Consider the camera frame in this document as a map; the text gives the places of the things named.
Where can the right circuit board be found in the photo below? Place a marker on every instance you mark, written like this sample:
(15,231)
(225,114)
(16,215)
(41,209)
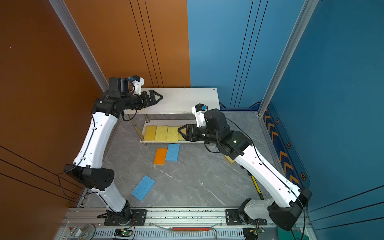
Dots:
(257,231)

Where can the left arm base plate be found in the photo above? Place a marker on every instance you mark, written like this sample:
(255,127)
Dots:
(136,216)

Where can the aluminium frame post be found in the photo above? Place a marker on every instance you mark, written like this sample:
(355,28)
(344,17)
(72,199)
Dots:
(301,23)
(75,34)

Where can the orange sponge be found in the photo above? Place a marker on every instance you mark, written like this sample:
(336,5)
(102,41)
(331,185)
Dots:
(160,157)

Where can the circuit board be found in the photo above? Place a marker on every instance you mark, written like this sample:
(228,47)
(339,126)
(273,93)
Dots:
(257,231)
(123,233)

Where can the large blue sponge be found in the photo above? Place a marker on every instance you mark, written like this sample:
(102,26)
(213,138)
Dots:
(143,188)

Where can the left circuit board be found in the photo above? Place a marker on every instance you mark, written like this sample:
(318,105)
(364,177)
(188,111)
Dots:
(123,233)

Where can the dark yellow sponge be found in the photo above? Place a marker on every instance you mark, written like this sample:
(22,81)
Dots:
(180,137)

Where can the tan yellow sponge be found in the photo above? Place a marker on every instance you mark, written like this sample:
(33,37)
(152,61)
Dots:
(229,160)

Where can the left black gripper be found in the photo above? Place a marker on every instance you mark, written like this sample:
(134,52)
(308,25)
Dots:
(151,101)

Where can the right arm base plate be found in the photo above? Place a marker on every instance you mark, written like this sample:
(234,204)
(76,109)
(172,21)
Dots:
(234,217)

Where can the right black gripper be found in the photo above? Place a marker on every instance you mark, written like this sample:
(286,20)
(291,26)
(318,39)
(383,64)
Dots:
(192,130)

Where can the white two-tier shelf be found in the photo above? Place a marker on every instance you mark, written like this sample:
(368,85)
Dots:
(176,102)

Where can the left aluminium frame post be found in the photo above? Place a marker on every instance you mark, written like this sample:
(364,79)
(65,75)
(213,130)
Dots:
(75,34)

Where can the yellow black caliper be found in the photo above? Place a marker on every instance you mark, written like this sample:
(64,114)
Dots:
(256,186)

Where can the small blue sponge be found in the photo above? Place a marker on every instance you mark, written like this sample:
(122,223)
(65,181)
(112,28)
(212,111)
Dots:
(173,152)

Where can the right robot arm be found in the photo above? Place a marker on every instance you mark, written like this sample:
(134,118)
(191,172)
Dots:
(287,202)

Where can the thick yellow sponge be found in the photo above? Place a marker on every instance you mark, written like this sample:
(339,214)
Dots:
(150,133)

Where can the red handled tool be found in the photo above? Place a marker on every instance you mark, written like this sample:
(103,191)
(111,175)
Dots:
(190,229)

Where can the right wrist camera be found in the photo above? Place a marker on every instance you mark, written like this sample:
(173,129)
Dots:
(199,110)

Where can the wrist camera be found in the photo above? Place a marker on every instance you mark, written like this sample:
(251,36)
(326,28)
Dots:
(136,83)
(199,110)

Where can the right aluminium frame post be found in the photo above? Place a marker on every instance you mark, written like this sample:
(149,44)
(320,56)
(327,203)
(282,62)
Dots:
(301,23)

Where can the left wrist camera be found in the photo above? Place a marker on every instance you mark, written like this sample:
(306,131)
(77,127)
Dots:
(136,83)

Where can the green glove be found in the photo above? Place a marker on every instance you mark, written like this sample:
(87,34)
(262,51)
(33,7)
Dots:
(295,234)

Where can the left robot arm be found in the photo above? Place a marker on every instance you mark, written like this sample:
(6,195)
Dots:
(123,94)

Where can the light yellow sponge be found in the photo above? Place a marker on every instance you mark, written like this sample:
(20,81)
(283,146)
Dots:
(172,135)
(161,133)

